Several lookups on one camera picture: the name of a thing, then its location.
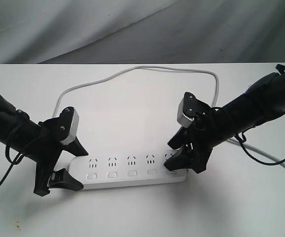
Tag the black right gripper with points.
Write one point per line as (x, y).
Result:
(192, 142)

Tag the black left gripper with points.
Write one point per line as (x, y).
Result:
(46, 154)

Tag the white five-outlet power strip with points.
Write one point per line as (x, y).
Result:
(122, 170)

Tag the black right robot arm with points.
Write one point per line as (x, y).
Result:
(263, 101)

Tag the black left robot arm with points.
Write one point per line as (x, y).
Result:
(19, 133)

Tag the grey backdrop cloth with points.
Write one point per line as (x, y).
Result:
(141, 31)

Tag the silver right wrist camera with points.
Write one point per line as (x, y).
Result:
(187, 110)

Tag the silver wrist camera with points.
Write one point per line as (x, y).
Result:
(187, 110)
(68, 125)

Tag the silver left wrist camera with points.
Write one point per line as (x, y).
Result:
(68, 125)

